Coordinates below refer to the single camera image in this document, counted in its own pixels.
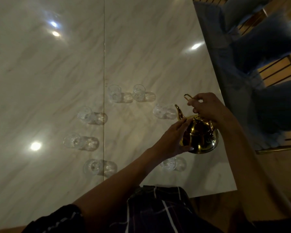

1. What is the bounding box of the person's right hand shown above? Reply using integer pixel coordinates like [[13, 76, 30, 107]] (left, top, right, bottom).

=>
[[187, 92, 234, 130]]

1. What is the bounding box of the person's left hand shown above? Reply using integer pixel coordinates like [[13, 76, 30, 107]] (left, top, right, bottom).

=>
[[151, 116, 194, 161]]

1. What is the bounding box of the gold metal teapot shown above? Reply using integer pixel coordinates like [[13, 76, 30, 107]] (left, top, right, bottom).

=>
[[174, 94, 220, 154]]

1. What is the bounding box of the group of small clear glasses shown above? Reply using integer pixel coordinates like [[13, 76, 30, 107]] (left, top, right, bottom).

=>
[[63, 84, 187, 176]]

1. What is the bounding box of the person's left forearm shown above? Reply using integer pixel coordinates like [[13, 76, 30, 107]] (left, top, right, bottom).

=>
[[72, 148, 165, 222]]

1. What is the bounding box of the person's right forearm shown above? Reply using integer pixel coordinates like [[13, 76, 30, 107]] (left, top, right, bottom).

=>
[[221, 118, 291, 222]]

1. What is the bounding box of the dark blue cushion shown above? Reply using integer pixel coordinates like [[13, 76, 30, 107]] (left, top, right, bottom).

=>
[[254, 77, 291, 134]]

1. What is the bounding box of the dark plaid shirt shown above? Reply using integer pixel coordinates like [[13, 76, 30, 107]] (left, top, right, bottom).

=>
[[22, 185, 291, 233]]

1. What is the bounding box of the blue grey cushion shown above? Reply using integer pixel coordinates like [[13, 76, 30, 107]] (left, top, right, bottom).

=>
[[232, 12, 291, 73]]

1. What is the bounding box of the light grey cushion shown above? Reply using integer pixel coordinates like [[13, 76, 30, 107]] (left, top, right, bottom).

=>
[[222, 0, 273, 32]]

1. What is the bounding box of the white marble table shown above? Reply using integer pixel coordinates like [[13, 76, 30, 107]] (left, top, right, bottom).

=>
[[0, 0, 237, 232]]

